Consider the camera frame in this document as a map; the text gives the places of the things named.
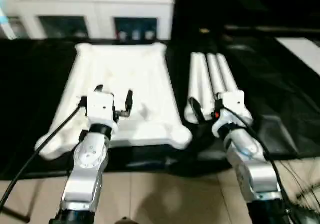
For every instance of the small yellow label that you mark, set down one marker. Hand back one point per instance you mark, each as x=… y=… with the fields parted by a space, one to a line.
x=204 y=30

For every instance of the white plastic table leg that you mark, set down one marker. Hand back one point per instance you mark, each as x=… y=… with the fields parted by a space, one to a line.
x=228 y=78
x=206 y=88
x=216 y=76
x=193 y=83

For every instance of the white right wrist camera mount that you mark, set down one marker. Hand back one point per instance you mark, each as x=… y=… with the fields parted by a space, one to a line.
x=232 y=101

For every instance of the black work surface mat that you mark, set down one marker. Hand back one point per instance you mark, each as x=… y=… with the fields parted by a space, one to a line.
x=37 y=83

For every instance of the white flat board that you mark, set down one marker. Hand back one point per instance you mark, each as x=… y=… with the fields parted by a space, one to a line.
x=305 y=51

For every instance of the black metal bar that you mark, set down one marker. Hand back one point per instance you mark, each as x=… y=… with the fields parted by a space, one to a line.
x=275 y=28

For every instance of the white glass-door cabinet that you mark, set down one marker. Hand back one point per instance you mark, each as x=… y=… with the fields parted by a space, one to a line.
x=100 y=8

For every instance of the white plastic table top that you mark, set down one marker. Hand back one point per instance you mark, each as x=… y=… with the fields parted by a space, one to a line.
x=130 y=66

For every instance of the white and turquoise rack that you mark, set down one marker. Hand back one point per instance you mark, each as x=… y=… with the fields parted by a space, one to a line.
x=5 y=21

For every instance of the black metal stand leg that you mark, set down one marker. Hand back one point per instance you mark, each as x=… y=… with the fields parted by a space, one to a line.
x=17 y=215

